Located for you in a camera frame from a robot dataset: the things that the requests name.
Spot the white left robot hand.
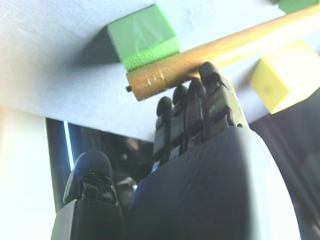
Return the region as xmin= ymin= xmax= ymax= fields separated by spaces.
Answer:
xmin=51 ymin=61 xmax=305 ymax=240

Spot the wooden rod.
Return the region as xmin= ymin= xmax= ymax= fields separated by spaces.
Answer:
xmin=124 ymin=2 xmax=320 ymax=102

